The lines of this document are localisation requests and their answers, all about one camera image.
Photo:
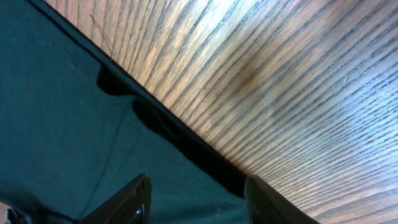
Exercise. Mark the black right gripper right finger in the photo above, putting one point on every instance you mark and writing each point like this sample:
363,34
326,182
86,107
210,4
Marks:
265,205

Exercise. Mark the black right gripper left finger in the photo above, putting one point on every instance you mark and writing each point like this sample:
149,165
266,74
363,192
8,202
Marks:
130,205

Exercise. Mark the black t-shirt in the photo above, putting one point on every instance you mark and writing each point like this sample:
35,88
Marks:
74,131

